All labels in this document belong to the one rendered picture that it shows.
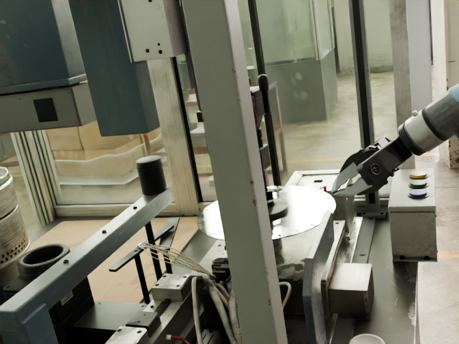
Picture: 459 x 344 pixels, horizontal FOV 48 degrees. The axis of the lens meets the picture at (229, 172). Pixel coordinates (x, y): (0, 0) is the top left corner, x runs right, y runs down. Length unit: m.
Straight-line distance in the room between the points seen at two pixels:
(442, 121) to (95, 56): 0.65
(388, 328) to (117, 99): 0.71
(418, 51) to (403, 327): 4.63
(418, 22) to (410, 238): 4.35
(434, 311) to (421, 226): 1.25
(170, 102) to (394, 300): 0.95
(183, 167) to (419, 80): 4.13
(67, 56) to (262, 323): 0.75
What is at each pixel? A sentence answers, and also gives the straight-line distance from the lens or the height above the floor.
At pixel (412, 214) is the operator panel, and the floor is 0.88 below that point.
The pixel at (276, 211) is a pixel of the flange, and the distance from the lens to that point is 1.19.
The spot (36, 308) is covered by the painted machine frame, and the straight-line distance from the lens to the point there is 0.87.
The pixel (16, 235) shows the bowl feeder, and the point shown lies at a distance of 1.44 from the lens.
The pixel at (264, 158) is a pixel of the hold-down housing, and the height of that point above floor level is 1.10.
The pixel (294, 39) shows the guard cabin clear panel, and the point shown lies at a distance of 1.59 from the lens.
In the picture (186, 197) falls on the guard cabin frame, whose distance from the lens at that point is 1.82.
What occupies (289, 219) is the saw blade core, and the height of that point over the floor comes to 0.95.
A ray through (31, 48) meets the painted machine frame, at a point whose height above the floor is 1.40.
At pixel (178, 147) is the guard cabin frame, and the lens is 1.77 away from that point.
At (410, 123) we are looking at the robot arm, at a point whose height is 1.15.
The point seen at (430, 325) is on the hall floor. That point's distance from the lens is 2.46.
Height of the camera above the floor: 1.41
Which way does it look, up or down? 17 degrees down
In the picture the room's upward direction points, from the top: 10 degrees counter-clockwise
